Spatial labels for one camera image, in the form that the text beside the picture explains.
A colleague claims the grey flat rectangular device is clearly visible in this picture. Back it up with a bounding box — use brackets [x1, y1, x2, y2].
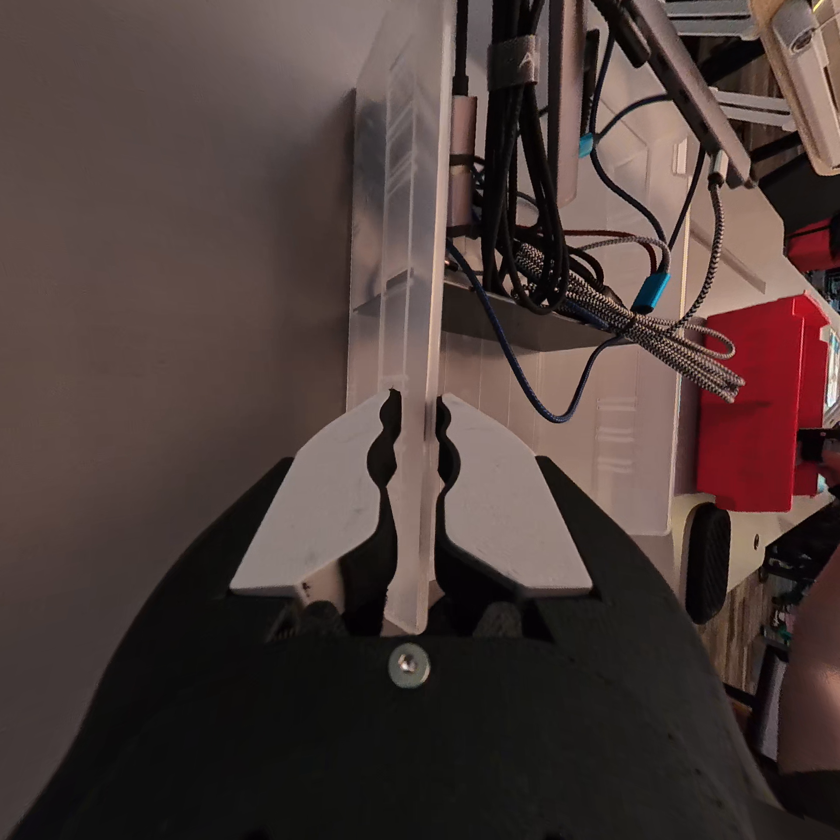
[548, 0, 587, 206]

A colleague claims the blue braided usb cable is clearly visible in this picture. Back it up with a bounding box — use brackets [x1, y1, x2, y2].
[446, 92, 697, 424]

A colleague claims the clear plastic bin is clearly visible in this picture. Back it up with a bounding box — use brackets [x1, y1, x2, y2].
[344, 0, 785, 634]

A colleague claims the black white braided usb-c cable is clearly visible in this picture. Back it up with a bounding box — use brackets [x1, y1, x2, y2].
[515, 150, 747, 403]

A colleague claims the red plastic bin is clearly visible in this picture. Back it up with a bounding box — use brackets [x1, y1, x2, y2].
[696, 294, 831, 513]

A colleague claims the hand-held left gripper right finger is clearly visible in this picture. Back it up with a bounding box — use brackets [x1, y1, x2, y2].
[431, 392, 595, 598]

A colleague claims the silver plug usb cable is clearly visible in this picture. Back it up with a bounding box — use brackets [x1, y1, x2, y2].
[448, 0, 481, 237]

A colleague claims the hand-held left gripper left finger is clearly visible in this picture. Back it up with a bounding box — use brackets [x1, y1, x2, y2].
[230, 387, 403, 598]

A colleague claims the black cable bundle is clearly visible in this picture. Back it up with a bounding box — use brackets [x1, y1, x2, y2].
[486, 0, 572, 316]

